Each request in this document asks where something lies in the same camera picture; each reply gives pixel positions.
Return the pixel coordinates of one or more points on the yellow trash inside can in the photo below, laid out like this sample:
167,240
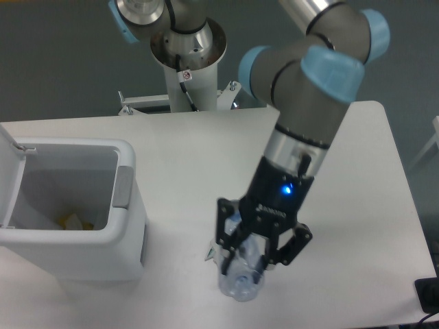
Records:
72,222

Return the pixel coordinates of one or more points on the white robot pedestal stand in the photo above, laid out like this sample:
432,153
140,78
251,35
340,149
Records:
190,66

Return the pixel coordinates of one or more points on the white paper bag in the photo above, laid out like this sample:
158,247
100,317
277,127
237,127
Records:
213,252

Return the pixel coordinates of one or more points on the white furniture leg at right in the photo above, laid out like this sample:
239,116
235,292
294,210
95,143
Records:
428,151

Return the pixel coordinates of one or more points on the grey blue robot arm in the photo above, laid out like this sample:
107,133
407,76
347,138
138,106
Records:
311,83

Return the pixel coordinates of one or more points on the black device at table edge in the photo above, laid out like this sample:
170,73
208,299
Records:
427,291

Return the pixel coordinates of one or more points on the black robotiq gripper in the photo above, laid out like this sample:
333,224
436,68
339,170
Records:
269,208

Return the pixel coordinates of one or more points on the white open trash can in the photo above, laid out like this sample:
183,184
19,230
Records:
44,179

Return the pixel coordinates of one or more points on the clear plastic water bottle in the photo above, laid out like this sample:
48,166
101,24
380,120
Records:
244,278

